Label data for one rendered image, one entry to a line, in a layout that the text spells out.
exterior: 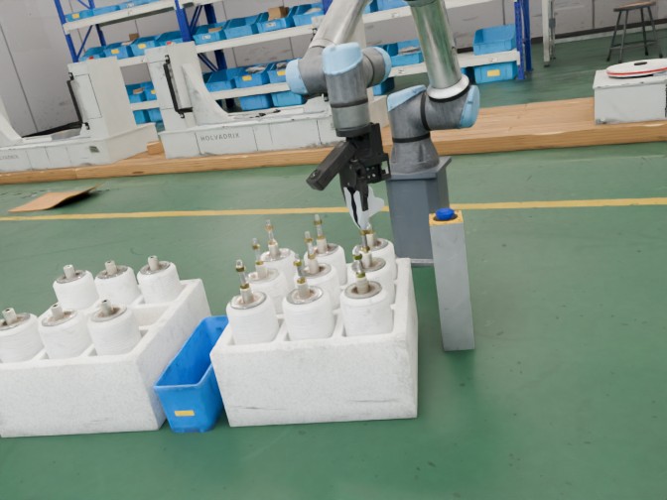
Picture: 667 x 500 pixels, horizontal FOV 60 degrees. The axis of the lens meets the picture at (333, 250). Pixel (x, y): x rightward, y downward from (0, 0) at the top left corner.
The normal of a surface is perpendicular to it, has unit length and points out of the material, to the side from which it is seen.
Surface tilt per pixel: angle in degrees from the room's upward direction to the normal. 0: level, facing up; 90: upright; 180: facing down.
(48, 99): 90
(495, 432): 0
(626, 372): 0
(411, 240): 90
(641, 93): 90
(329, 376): 90
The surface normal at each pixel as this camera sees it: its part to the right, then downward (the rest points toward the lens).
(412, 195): -0.40, 0.40
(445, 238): -0.14, 0.38
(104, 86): 0.90, 0.00
